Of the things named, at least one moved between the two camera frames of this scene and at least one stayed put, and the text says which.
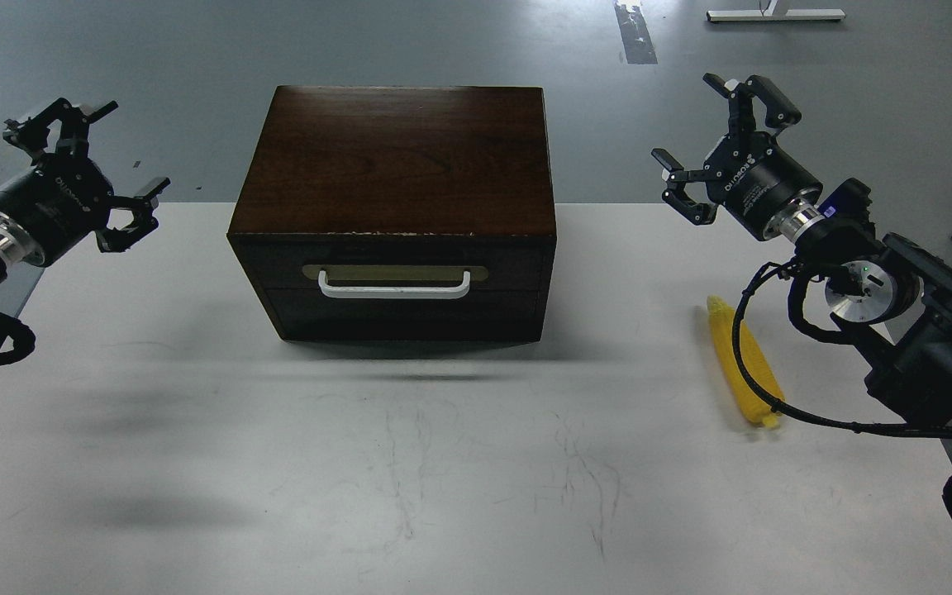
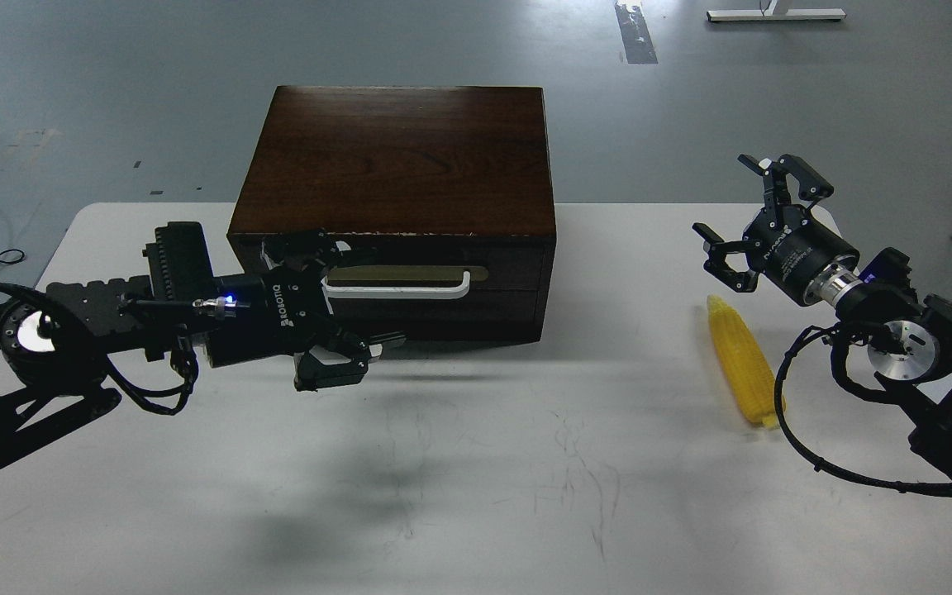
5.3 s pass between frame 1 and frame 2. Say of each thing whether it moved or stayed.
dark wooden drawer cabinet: stayed
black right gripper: moved
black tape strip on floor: stayed
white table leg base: stayed
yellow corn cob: stayed
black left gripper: moved
